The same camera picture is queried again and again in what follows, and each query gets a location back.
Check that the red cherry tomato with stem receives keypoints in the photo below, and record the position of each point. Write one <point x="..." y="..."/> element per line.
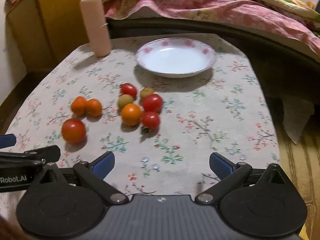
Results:
<point x="150" y="120"/>

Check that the white floral-rimmed plate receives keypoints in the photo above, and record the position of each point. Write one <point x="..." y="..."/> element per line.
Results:
<point x="175" y="60"/>

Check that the wooden cabinet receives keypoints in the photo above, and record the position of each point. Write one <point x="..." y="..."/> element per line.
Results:
<point x="50" y="25"/>

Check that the white crumpled paper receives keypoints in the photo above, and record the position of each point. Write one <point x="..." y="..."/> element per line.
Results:
<point x="297" y="120"/>

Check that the large red-orange tomato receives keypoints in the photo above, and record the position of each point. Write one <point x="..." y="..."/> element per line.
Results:
<point x="73" y="130"/>

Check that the smooth round orange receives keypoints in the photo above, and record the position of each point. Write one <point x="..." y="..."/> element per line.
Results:
<point x="131" y="114"/>

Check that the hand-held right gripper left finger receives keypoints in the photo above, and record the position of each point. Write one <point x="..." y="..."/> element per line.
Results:
<point x="103" y="165"/>

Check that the striped bamboo mat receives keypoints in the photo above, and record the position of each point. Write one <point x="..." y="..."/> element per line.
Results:
<point x="300" y="167"/>

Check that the pink floral bedsheet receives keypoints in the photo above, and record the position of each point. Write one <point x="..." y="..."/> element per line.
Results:
<point x="200" y="7"/>

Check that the pink ribbed cylinder case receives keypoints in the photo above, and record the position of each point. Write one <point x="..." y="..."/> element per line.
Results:
<point x="96" y="25"/>

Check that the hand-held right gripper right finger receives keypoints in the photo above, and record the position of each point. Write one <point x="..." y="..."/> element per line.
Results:
<point x="221" y="166"/>

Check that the floral tablecloth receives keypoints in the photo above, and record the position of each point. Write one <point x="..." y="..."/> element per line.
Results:
<point x="187" y="105"/>

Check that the small mandarin orange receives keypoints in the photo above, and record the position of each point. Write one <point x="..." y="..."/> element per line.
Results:
<point x="78" y="105"/>
<point x="94" y="107"/>

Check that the dark bed frame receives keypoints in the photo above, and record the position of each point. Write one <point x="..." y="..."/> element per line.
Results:
<point x="175" y="27"/>

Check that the yellow-brown longan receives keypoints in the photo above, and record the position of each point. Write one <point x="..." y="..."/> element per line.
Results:
<point x="125" y="101"/>
<point x="146" y="92"/>

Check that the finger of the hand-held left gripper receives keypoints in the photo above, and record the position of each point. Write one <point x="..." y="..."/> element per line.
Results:
<point x="7" y="141"/>
<point x="47" y="152"/>

